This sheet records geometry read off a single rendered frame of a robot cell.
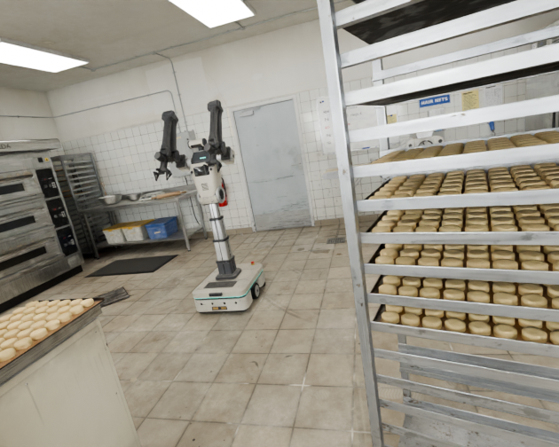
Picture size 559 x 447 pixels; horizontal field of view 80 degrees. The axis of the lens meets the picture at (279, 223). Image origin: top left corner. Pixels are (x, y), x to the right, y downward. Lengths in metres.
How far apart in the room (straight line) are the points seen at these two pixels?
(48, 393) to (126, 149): 5.44
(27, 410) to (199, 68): 5.14
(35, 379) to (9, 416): 0.12
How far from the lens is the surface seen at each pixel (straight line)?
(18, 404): 1.50
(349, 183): 0.86
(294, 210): 5.51
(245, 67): 5.60
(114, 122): 6.72
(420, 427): 1.78
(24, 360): 1.49
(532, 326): 1.07
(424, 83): 0.85
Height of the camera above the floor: 1.43
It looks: 14 degrees down
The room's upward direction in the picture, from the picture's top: 10 degrees counter-clockwise
